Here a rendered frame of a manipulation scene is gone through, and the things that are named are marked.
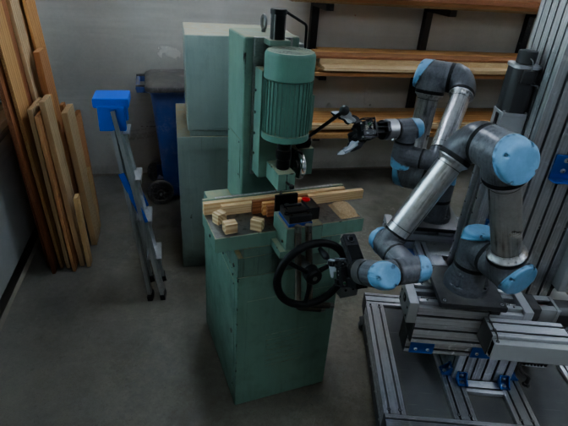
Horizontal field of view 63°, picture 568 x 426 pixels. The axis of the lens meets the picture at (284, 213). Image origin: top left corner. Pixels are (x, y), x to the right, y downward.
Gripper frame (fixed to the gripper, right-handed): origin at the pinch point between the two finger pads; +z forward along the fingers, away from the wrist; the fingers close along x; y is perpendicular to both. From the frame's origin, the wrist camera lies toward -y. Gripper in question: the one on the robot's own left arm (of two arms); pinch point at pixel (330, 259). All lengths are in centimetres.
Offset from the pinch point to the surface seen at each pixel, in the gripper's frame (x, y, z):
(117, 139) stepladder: -63, -58, 91
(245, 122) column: -16, -54, 36
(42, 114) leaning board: -99, -79, 128
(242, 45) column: -18, -80, 23
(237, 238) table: -25.9, -9.1, 21.5
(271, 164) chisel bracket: -7.7, -36.2, 31.0
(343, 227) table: 17.0, -9.2, 23.0
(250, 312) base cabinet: -19.0, 21.4, 39.3
